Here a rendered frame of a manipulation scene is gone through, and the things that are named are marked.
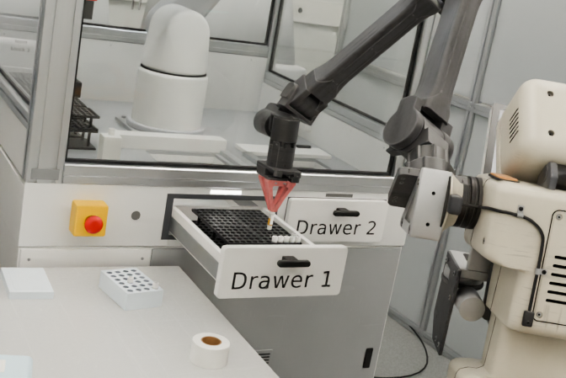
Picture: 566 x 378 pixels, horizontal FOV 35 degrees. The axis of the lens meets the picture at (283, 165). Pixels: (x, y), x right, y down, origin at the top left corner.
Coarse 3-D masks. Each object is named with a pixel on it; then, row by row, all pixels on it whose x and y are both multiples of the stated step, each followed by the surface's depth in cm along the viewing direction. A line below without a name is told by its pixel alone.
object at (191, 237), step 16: (176, 208) 210; (192, 208) 213; (208, 208) 215; (224, 208) 217; (240, 208) 219; (256, 208) 221; (176, 224) 207; (192, 224) 200; (192, 240) 198; (208, 240) 192; (304, 240) 203; (208, 256) 190; (208, 272) 190
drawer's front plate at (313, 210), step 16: (288, 208) 222; (304, 208) 223; (320, 208) 225; (336, 208) 228; (352, 208) 230; (368, 208) 232; (384, 208) 234; (288, 224) 223; (304, 224) 225; (352, 224) 231; (368, 224) 234; (384, 224) 236; (320, 240) 228; (336, 240) 231; (352, 240) 233; (368, 240) 235
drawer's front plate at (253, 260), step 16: (224, 256) 179; (240, 256) 181; (256, 256) 183; (272, 256) 185; (304, 256) 188; (320, 256) 190; (336, 256) 192; (224, 272) 181; (240, 272) 182; (256, 272) 184; (272, 272) 186; (288, 272) 188; (304, 272) 189; (320, 272) 191; (336, 272) 193; (224, 288) 182; (256, 288) 185; (272, 288) 187; (288, 288) 189; (304, 288) 191; (320, 288) 192; (336, 288) 194
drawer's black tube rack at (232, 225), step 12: (204, 216) 205; (216, 216) 207; (228, 216) 208; (240, 216) 210; (252, 216) 211; (264, 216) 214; (204, 228) 206; (216, 228) 198; (228, 228) 200; (240, 228) 201; (252, 228) 203; (264, 228) 204; (276, 228) 206; (216, 240) 200
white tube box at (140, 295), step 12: (108, 276) 188; (120, 276) 190; (132, 276) 191; (144, 276) 192; (108, 288) 188; (120, 288) 184; (132, 288) 185; (144, 288) 186; (120, 300) 184; (132, 300) 183; (144, 300) 184; (156, 300) 186
